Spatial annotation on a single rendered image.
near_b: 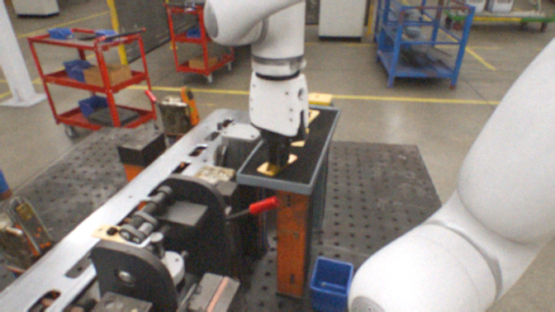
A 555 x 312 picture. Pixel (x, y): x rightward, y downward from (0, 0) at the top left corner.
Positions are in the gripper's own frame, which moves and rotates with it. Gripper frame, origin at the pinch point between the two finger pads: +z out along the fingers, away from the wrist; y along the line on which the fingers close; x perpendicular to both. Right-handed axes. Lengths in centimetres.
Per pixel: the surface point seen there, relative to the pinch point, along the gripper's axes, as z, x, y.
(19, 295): 19, 39, 27
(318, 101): 2.7, -33.6, 10.1
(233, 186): 8.8, 3.8, 8.5
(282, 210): 19.4, -6.6, 3.3
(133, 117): 94, -117, 235
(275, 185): 2.9, 5.7, -3.5
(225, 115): 19, -39, 50
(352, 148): 49, -95, 23
